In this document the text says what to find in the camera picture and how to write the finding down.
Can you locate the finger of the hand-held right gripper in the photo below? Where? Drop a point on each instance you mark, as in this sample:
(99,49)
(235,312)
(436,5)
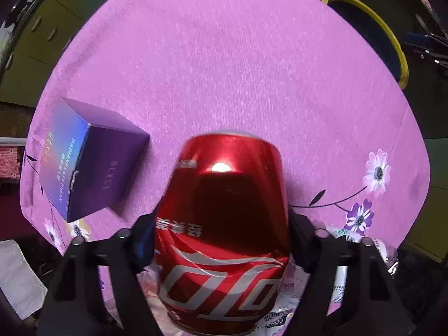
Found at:
(428,37)
(434,59)

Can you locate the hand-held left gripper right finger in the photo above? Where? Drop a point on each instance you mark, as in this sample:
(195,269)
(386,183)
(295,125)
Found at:
(301,238)

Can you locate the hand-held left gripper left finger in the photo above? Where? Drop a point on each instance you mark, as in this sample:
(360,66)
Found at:
(145,241)

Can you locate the yellow-rimmed bin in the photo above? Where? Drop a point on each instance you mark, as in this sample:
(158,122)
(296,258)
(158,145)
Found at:
(374,29)

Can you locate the red soda can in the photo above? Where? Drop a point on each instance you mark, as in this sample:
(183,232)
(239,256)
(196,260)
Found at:
(224,217)

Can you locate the crumpled printed plastic wrapper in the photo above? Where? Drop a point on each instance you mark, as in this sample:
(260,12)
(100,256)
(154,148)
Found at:
(385,255)

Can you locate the purple cardboard box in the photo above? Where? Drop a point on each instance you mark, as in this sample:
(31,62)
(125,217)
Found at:
(98,168)

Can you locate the white cloth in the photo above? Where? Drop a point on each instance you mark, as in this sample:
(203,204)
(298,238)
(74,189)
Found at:
(17,280)

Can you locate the red patterned cloth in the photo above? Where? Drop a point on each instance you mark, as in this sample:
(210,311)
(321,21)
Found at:
(8,162)

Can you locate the white pole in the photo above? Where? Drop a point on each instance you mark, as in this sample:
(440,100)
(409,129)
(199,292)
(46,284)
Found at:
(12,141)

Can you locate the pink floral tablecloth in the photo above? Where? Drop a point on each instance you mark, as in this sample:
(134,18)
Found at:
(227,77)

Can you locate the green cabinet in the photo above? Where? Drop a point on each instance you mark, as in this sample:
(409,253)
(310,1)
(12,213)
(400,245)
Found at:
(45,24)

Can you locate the dark patterned countertop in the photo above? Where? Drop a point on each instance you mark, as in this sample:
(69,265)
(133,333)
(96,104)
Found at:
(21,10)

